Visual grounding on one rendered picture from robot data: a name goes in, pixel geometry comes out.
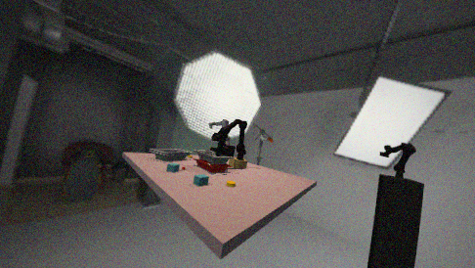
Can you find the teal rectangular block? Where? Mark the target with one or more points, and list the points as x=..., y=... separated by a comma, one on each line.
x=200, y=180
x=173, y=167

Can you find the red plastic tray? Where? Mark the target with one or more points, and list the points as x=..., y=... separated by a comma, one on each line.
x=213, y=168

